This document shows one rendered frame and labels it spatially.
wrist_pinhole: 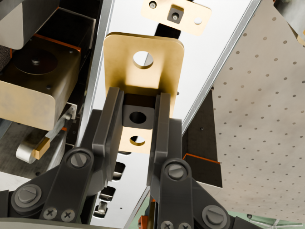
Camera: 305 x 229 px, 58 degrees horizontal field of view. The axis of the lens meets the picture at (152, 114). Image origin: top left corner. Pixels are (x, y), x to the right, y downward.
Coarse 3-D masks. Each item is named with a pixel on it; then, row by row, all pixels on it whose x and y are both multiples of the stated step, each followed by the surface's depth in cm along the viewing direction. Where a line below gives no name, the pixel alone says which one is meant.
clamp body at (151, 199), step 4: (152, 200) 78; (152, 204) 77; (148, 208) 78; (152, 208) 76; (148, 212) 77; (152, 212) 75; (148, 216) 75; (152, 216) 74; (148, 220) 74; (152, 220) 74; (148, 224) 73; (152, 224) 73; (148, 228) 72; (152, 228) 72
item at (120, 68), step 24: (120, 48) 13; (144, 48) 13; (168, 48) 13; (120, 72) 14; (144, 72) 14; (168, 72) 14; (144, 96) 15; (144, 120) 15; (120, 144) 18; (144, 144) 18
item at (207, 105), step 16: (208, 96) 75; (208, 112) 71; (192, 128) 65; (208, 128) 66; (192, 144) 61; (208, 144) 62; (192, 160) 57; (208, 160) 59; (192, 176) 54; (208, 176) 56; (208, 192) 56
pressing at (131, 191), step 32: (128, 0) 34; (192, 0) 33; (224, 0) 33; (256, 0) 33; (96, 32) 37; (128, 32) 37; (224, 32) 36; (96, 64) 41; (192, 64) 39; (224, 64) 39; (96, 96) 46; (192, 96) 43; (128, 160) 57; (128, 192) 65; (96, 224) 79; (128, 224) 78
